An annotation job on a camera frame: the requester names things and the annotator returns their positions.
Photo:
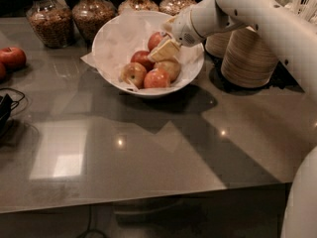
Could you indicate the glass cereal jar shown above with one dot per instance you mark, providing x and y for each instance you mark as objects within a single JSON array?
[
  {"x": 173, "y": 7},
  {"x": 138, "y": 5}
]

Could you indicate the front paper bowl stack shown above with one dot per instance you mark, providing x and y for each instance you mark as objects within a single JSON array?
[{"x": 248, "y": 62}]

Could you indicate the left yellow red apple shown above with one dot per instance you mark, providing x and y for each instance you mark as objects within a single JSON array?
[{"x": 133, "y": 72}]

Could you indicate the paper bowl stack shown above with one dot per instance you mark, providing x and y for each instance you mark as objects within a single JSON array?
[
  {"x": 216, "y": 44},
  {"x": 248, "y": 62}
]

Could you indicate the white ceramic bowl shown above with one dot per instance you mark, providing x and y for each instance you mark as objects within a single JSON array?
[{"x": 109, "y": 40}]

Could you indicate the red apple at edge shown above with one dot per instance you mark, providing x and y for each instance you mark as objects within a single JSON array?
[{"x": 2, "y": 71}]

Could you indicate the dark red middle apple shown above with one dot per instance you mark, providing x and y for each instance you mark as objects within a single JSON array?
[{"x": 142, "y": 58}]

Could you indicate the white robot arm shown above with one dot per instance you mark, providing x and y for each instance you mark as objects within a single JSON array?
[{"x": 294, "y": 41}]

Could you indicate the leftmost glass granola jar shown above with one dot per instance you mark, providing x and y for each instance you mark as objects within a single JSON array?
[{"x": 52, "y": 23}]

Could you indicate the right yellow apple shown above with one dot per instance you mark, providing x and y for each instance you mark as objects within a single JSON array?
[{"x": 171, "y": 66}]

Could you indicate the white paper liner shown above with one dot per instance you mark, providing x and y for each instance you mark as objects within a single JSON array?
[{"x": 122, "y": 40}]

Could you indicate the black device with cable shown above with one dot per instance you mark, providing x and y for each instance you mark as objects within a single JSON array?
[{"x": 10, "y": 99}]

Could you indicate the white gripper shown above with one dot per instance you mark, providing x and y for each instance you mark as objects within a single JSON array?
[{"x": 181, "y": 29}]

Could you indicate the rear paper bowl stack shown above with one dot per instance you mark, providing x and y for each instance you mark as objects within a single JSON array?
[{"x": 216, "y": 44}]

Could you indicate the glass granola jar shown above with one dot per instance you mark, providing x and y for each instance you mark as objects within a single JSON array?
[
  {"x": 52, "y": 23},
  {"x": 90, "y": 15}
]

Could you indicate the red apple on table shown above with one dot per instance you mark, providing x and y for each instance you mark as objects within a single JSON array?
[{"x": 13, "y": 58}]

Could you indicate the front red apple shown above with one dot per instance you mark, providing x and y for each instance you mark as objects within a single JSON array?
[{"x": 157, "y": 78}]

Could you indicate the black mat under stacks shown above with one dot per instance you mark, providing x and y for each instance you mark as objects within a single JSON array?
[{"x": 280, "y": 78}]

